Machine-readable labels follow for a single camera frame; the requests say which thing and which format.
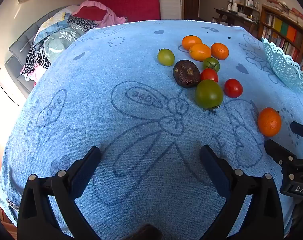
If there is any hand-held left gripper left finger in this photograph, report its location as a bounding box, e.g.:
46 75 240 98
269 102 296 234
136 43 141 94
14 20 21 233
17 146 102 240

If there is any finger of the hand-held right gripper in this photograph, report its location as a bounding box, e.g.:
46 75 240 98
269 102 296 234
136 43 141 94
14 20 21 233
290 121 303 141
264 139 297 166

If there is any grey sofa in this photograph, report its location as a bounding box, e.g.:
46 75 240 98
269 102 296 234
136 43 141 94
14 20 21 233
4 5 79 100

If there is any pink cloth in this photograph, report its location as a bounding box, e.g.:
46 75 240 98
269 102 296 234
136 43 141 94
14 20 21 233
72 0 128 28

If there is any dark brown wrinkled fruit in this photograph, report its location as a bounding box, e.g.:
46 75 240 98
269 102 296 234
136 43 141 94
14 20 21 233
173 60 201 88

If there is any blue printed towel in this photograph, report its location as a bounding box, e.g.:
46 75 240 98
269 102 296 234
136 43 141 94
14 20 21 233
0 19 303 238

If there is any denim jacket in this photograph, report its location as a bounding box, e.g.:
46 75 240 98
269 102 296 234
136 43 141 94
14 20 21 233
34 20 72 43

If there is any small green tomato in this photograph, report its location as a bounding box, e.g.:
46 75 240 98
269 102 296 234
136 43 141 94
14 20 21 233
203 57 220 72
157 49 175 66

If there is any wooden desk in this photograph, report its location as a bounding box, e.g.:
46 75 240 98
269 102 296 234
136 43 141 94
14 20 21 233
213 8 257 34

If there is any large green tomato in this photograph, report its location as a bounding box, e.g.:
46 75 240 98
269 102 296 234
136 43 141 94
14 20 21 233
195 79 224 110

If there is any stack of books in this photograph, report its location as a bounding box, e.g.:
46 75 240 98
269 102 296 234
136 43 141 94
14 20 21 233
266 0 303 28

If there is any green floral quilt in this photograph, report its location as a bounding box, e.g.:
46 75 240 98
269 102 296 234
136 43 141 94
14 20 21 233
43 26 86 55

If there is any orange mandarin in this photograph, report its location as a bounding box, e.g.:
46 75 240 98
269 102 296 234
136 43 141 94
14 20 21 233
257 107 282 137
182 35 202 51
189 43 212 62
211 43 229 60

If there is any red tomato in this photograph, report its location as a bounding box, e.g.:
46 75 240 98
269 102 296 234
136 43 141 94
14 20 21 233
224 78 243 98
200 68 219 83

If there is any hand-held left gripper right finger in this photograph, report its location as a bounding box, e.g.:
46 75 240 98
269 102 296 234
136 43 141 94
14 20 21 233
199 144 284 240

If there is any wooden bookshelf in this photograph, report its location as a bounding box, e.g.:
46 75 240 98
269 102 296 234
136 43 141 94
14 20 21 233
258 4 303 78

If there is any leopard print cloth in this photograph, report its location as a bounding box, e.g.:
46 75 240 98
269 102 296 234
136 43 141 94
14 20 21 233
20 16 99 80

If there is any light blue plastic basket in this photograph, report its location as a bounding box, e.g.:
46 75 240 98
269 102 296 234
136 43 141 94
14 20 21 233
261 37 303 95

